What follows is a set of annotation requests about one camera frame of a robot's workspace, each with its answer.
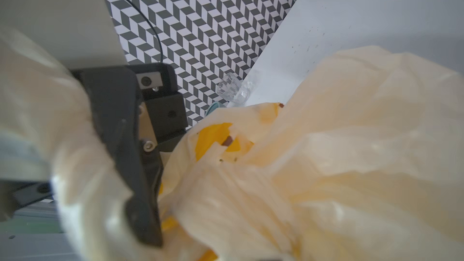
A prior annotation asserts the banana print plastic bag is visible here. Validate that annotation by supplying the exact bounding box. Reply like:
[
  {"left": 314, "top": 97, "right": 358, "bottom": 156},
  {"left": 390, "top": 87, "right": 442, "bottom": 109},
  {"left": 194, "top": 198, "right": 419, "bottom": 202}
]
[{"left": 1, "top": 26, "right": 464, "bottom": 261}]

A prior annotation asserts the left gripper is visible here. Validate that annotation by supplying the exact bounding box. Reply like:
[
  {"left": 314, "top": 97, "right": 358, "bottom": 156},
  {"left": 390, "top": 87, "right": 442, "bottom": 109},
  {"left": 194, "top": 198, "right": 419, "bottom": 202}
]
[{"left": 72, "top": 62, "right": 188, "bottom": 247}]

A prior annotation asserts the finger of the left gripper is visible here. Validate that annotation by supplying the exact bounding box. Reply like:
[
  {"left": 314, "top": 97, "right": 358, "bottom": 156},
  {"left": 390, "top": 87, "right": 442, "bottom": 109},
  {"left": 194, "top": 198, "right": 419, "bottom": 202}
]
[{"left": 1, "top": 180, "right": 53, "bottom": 221}]

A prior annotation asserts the clear glass with teal base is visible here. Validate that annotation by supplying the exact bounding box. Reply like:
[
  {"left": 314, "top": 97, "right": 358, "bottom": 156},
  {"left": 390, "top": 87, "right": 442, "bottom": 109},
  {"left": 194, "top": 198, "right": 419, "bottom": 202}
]
[{"left": 216, "top": 72, "right": 259, "bottom": 106}]

